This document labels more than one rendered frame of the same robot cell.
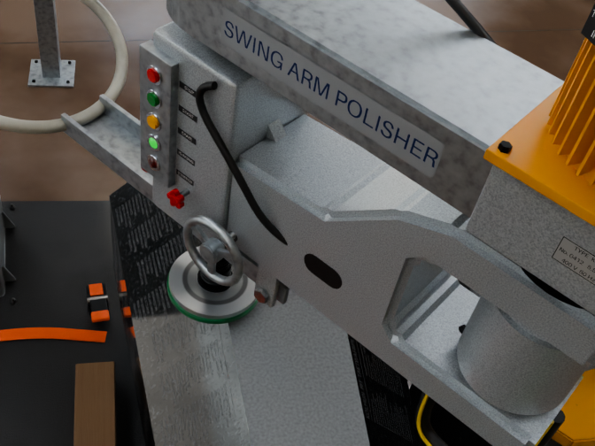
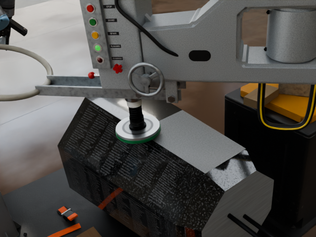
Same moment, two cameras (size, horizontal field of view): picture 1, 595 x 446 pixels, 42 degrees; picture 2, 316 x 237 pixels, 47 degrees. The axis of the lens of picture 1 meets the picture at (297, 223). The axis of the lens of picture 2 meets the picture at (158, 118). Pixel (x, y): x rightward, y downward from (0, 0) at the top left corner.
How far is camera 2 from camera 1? 0.74 m
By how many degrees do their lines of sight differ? 19
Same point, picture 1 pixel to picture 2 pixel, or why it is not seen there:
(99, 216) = (44, 183)
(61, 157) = (11, 171)
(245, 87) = not seen: outside the picture
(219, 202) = (138, 58)
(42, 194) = (11, 188)
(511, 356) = (297, 27)
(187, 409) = (157, 184)
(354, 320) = (222, 70)
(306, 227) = (185, 38)
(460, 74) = not seen: outside the picture
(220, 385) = (167, 163)
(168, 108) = (101, 21)
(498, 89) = not seen: outside the picture
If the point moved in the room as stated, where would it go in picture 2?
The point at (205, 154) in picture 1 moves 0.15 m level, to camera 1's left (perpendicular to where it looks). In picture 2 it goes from (125, 36) to (86, 43)
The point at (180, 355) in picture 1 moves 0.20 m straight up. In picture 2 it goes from (138, 169) to (133, 134)
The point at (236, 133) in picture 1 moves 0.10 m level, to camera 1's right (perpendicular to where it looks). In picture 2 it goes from (138, 14) to (163, 9)
